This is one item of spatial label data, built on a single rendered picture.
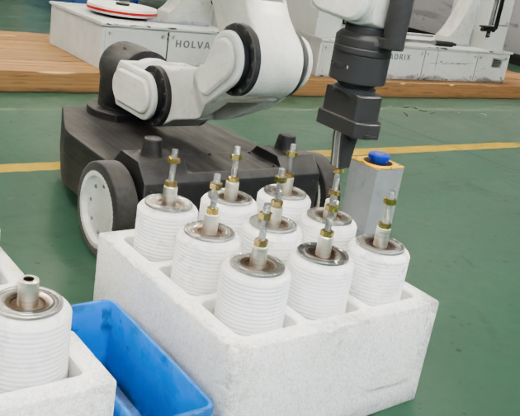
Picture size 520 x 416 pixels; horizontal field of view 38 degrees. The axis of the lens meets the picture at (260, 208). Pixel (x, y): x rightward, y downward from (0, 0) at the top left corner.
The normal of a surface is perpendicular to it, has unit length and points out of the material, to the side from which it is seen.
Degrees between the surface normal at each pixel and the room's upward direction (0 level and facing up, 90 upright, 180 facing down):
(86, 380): 0
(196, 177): 46
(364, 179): 90
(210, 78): 90
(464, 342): 0
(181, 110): 90
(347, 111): 90
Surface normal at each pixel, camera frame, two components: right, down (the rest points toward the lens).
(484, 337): 0.15, -0.93
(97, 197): -0.81, 0.07
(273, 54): 0.58, 0.00
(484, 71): 0.57, 0.36
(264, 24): 0.50, -0.44
